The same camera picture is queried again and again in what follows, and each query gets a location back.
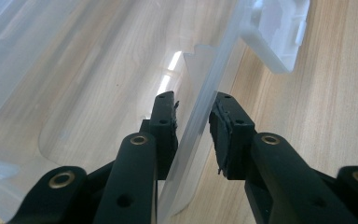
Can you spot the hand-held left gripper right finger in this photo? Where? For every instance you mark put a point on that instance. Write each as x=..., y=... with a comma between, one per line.
x=261, y=168

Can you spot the clear plastic storage box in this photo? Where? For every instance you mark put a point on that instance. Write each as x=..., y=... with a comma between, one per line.
x=112, y=81

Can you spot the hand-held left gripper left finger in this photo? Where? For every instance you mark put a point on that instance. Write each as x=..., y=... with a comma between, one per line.
x=136, y=174

